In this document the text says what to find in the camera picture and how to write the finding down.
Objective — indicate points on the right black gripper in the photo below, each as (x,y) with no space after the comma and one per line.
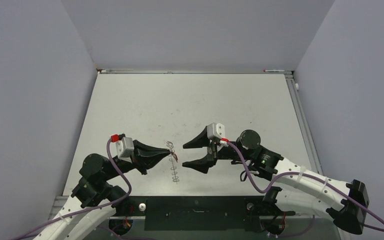
(203,163)

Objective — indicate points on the aluminium rail right edge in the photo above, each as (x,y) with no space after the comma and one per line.
(303,124)

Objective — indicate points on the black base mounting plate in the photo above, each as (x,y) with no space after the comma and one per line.
(252,223)

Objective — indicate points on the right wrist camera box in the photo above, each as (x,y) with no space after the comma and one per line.
(217,132)

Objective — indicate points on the aluminium rail back edge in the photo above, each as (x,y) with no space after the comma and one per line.
(182,71)

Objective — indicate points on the aluminium front frame rail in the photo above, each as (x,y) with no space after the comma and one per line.
(289,203)

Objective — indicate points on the aluminium rail edge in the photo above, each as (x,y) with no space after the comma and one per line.
(303,124)
(182,71)

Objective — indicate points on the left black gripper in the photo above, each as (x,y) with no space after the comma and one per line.
(145,155)

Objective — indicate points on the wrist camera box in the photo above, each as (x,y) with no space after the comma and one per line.
(124,145)
(217,132)

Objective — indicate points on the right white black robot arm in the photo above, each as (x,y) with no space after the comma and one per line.
(294,187)

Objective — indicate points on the marker pen at back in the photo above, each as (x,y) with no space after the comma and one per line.
(274,71)

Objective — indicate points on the silver key with red tag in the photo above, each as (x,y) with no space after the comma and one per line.
(175,157)

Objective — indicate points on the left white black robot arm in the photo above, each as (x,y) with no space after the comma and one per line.
(102,188)

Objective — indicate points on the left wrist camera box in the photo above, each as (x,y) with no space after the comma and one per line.
(124,145)

